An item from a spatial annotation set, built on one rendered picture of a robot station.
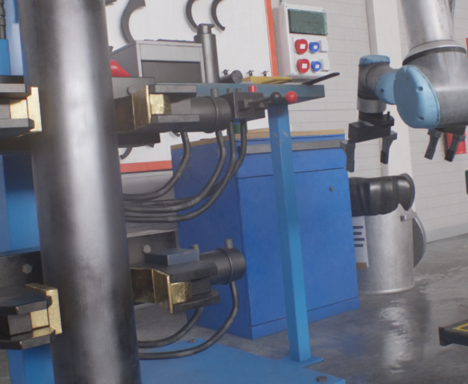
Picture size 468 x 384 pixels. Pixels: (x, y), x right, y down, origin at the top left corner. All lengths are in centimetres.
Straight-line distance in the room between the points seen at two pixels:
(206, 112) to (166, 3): 236
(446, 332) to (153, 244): 86
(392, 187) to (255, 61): 147
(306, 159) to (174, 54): 130
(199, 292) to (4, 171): 69
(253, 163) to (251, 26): 180
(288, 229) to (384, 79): 88
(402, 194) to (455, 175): 250
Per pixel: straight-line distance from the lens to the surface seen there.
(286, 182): 245
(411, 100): 149
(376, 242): 365
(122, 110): 176
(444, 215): 599
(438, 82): 148
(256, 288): 294
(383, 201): 360
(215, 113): 192
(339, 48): 515
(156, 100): 159
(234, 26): 446
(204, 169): 308
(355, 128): 195
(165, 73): 199
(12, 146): 176
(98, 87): 158
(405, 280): 378
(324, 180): 321
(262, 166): 295
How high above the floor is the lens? 77
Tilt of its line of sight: 1 degrees down
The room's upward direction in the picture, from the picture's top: 5 degrees counter-clockwise
